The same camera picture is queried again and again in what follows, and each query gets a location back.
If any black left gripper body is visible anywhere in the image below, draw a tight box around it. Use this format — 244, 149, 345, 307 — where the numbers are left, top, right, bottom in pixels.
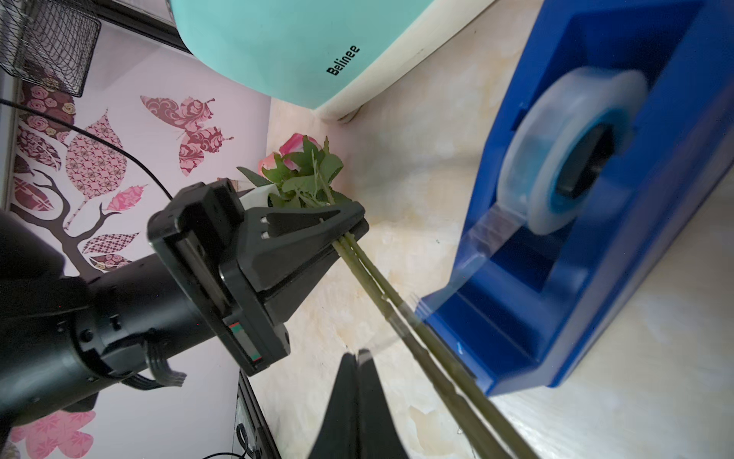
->
147, 180, 291, 376

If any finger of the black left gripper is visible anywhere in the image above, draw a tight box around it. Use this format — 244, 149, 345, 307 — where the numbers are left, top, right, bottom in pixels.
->
260, 224, 340, 324
239, 202, 367, 293

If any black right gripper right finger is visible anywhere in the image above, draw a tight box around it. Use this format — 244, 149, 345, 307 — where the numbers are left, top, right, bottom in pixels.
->
357, 349, 408, 459

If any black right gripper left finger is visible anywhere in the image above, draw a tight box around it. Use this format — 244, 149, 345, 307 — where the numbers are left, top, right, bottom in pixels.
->
309, 353, 359, 459

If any dark pink artificial rose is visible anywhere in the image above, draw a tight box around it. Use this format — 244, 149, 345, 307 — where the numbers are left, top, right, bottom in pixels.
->
239, 134, 537, 458

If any clear tape roll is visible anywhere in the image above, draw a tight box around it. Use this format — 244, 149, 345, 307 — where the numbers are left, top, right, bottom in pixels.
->
416, 67, 648, 319

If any blue tape dispenser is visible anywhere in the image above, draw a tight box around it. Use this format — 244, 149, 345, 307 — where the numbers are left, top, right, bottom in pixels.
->
423, 1, 733, 397

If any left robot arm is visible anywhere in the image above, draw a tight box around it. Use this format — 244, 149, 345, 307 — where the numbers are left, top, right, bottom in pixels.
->
1, 180, 368, 434

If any mint green toaster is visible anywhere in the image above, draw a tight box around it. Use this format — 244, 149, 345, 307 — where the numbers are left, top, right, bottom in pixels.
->
168, 0, 490, 122

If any black wire basket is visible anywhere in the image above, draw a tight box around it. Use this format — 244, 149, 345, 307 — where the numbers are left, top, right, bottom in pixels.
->
1, 0, 101, 97

